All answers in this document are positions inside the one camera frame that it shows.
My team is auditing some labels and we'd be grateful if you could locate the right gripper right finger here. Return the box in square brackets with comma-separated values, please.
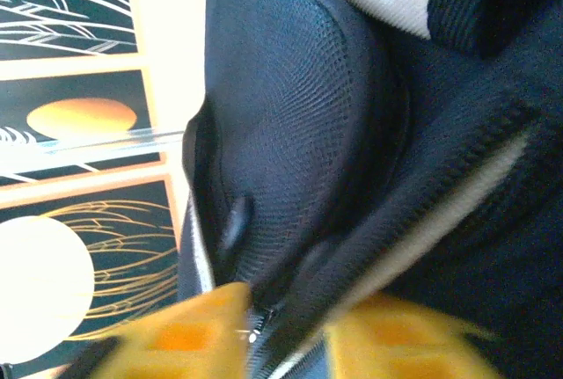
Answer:
[324, 294, 506, 379]

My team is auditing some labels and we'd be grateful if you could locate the navy blue backpack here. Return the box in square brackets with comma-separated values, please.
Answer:
[175, 0, 563, 379]

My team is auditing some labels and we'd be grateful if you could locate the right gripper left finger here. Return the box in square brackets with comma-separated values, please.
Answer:
[0, 281, 255, 379]

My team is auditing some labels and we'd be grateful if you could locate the aluminium corner post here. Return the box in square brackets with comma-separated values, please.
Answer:
[0, 129, 186, 170]

